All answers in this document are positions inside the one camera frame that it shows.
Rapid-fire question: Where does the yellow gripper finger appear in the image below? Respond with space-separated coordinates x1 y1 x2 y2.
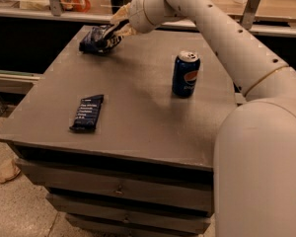
110 3 130 25
115 23 138 42

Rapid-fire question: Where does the blue chip bag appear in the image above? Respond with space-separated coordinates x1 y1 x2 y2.
79 25 122 54

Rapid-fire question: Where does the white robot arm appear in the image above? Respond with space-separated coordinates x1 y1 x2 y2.
111 0 296 237

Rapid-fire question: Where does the crumpled paper on floor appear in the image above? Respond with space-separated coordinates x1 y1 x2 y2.
0 158 21 184

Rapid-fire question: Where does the grey drawer cabinet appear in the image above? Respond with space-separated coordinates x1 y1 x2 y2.
0 31 236 237

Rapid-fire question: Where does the blue pepsi can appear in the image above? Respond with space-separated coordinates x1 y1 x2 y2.
172 50 200 98

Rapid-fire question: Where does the dark blue snack bar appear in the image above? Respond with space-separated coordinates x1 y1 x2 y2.
69 95 104 132

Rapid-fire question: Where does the top drawer metal knob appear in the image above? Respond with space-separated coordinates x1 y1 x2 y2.
113 186 124 196

